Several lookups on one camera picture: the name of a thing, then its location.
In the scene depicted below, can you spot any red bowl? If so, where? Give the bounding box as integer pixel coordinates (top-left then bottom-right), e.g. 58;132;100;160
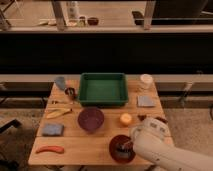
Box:
109;135;135;164

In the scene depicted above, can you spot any black handled brush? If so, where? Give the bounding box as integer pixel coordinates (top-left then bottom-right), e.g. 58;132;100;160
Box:
116;141;132;159

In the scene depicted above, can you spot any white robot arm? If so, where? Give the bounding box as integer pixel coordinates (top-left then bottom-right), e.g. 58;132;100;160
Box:
130;117;213;171

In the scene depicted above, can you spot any purple bowl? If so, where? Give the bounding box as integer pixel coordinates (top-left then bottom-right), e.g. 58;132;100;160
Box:
78;107;104;133

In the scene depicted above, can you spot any dark bowl on shelf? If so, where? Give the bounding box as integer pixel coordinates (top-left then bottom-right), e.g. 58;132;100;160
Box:
87;17;99;26

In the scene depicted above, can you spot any green plastic tray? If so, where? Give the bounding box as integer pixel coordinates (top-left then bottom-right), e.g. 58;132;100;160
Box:
78;73;129;106

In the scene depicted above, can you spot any yellow round fruit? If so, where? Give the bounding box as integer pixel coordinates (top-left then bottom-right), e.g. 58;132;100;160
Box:
119;113;132;126

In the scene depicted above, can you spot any dark small cup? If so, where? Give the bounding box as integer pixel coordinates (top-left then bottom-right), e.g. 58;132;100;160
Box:
65;87;76;100

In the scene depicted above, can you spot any grey square cloth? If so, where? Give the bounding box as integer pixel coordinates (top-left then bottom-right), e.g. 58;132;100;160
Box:
137;96;155;107

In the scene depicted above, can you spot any white round container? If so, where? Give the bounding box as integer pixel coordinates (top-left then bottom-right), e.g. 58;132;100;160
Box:
140;74;153;89

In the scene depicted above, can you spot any dark grape bunch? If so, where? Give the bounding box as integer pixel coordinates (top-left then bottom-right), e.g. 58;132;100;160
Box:
137;115;168;124

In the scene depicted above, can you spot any blue grey cup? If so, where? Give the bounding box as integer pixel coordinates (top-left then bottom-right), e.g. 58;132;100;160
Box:
54;76;66;91

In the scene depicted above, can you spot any yellow banana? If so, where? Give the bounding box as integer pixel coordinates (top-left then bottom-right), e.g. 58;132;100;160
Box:
46;109;71;119

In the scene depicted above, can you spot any blue sponge cloth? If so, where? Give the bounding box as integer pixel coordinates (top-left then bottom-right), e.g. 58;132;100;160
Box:
42;124;64;136

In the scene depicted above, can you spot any white bottle on shelf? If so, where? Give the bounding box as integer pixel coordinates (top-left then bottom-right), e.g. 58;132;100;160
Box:
66;1;79;20

